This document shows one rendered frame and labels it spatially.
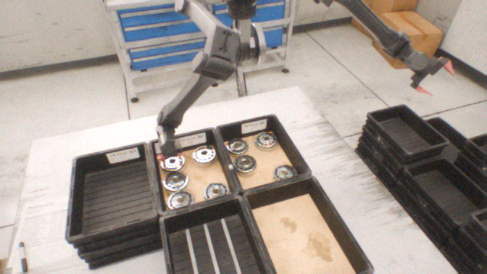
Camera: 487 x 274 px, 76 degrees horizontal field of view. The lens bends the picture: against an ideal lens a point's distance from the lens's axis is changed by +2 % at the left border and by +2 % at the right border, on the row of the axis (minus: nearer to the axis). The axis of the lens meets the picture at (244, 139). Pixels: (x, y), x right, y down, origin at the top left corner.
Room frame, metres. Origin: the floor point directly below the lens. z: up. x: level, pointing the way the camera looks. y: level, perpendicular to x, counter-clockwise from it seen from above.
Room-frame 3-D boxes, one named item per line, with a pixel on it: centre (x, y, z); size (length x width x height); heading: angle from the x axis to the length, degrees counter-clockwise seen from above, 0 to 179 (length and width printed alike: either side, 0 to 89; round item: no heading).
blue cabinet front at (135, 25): (2.67, 0.70, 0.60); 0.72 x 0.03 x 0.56; 109
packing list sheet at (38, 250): (0.68, 0.84, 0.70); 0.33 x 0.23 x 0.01; 19
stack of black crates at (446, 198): (1.05, -1.13, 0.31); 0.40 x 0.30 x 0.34; 19
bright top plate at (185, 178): (0.81, 0.29, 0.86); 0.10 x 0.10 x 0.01
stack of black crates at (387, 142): (1.43, -0.99, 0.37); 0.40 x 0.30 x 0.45; 19
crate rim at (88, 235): (0.74, 0.51, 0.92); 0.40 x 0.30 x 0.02; 18
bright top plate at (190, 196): (0.71, 0.25, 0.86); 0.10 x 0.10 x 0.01
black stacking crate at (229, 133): (0.92, -0.06, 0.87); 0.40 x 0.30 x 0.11; 18
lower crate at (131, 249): (0.74, 0.51, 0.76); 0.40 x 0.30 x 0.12; 18
